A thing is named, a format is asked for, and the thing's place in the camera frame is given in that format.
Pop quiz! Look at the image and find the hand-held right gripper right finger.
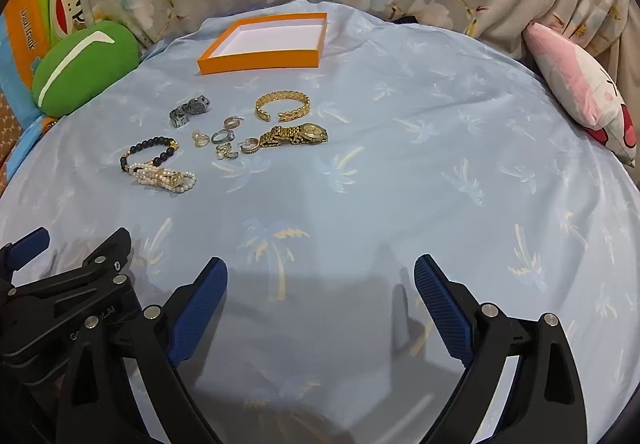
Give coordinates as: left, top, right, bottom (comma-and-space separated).
414, 254, 603, 444

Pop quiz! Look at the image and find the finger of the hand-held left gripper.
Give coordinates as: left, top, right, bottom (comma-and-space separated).
0, 227, 51, 275
9, 226, 134, 299

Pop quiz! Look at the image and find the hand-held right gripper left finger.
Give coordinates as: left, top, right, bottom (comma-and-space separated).
55, 257, 229, 444

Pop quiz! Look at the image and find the white pearl bracelet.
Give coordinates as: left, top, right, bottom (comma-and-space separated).
127, 165, 197, 194

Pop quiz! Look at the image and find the black bead bracelet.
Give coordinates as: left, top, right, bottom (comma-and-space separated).
119, 137, 180, 173

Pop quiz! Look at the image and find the cluster of small rings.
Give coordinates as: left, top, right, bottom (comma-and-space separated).
192, 117, 262, 161

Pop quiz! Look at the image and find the silver wristwatch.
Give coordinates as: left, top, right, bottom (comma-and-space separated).
169, 96, 211, 129

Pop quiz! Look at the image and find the gold wristwatch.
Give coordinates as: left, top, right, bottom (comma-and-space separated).
258, 123, 329, 149

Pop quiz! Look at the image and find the gold leaf bangle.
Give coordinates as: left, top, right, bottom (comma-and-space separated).
255, 92, 311, 123

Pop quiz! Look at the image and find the orange shallow box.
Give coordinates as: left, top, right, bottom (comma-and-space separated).
197, 13, 328, 75

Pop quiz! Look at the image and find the light blue palm-print sheet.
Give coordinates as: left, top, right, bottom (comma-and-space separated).
0, 0, 640, 444

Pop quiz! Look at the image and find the green round pillow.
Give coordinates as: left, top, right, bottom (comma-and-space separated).
32, 20, 141, 117

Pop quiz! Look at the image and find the orange green cartoon cloth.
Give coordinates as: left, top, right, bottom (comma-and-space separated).
0, 0, 98, 175

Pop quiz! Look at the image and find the pink white pillow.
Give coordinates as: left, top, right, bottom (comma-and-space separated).
522, 22, 640, 169

